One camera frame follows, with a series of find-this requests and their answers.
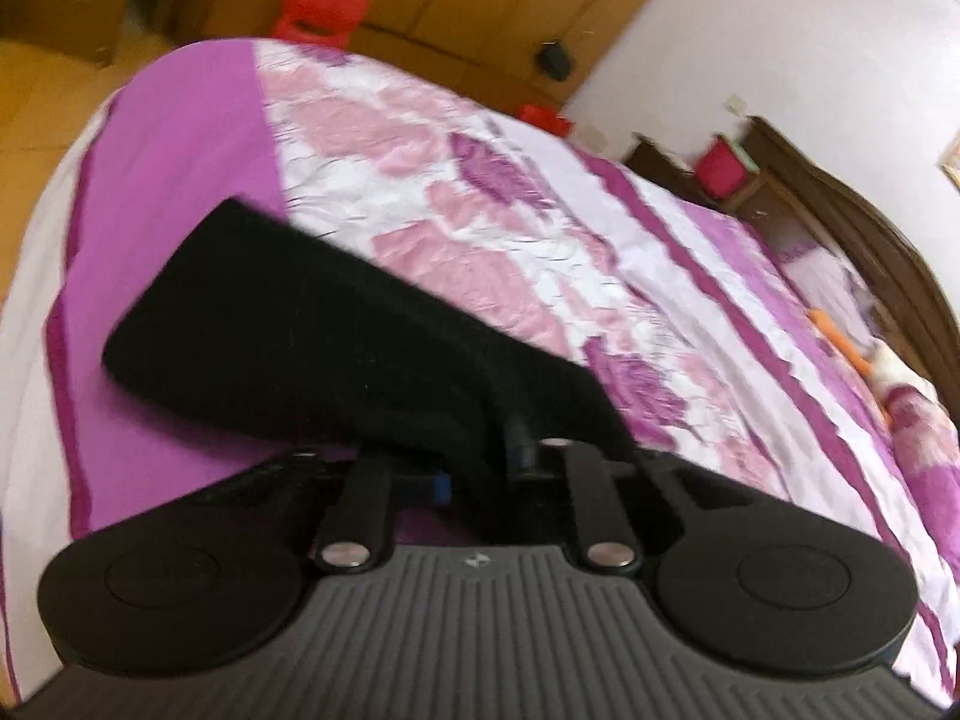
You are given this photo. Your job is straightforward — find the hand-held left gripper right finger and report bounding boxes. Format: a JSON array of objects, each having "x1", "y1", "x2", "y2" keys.
[{"x1": 505, "y1": 412, "x2": 760, "y2": 578}]

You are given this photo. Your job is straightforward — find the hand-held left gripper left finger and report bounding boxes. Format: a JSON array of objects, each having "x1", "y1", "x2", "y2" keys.
[{"x1": 201, "y1": 447, "x2": 455, "y2": 575}]

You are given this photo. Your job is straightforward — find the black garment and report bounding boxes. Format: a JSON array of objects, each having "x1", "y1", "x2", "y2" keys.
[{"x1": 101, "y1": 197, "x2": 638, "y2": 485}]

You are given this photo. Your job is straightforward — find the purple floral quilt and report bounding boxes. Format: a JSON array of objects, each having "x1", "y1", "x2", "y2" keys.
[{"x1": 0, "y1": 37, "x2": 960, "y2": 700}]

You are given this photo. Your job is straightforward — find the red plastic stool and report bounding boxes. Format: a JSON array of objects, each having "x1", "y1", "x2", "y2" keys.
[{"x1": 517, "y1": 101, "x2": 575, "y2": 138}]

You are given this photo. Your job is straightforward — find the orange toy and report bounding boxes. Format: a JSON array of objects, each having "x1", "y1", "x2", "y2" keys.
[{"x1": 806, "y1": 307, "x2": 878, "y2": 377}]

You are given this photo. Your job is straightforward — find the wooden nightstand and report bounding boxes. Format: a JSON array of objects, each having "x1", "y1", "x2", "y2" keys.
[{"x1": 625, "y1": 116, "x2": 797, "y2": 242}]

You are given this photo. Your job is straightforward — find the light purple pillow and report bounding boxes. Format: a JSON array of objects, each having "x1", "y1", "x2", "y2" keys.
[{"x1": 776, "y1": 244, "x2": 887, "y2": 346}]

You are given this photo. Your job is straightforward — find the small black device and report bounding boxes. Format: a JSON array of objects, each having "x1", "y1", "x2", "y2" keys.
[{"x1": 535, "y1": 40, "x2": 575, "y2": 80}]

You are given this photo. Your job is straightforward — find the folded pink floral blanket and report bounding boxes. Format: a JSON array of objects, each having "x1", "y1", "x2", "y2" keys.
[{"x1": 883, "y1": 382, "x2": 960, "y2": 578}]

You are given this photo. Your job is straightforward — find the dark wooden headboard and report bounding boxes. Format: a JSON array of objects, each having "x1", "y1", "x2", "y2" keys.
[{"x1": 739, "y1": 116, "x2": 960, "y2": 421}]

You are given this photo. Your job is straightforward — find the red plastic chair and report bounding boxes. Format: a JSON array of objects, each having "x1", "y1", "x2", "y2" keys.
[{"x1": 270, "y1": 0, "x2": 374, "y2": 46}]

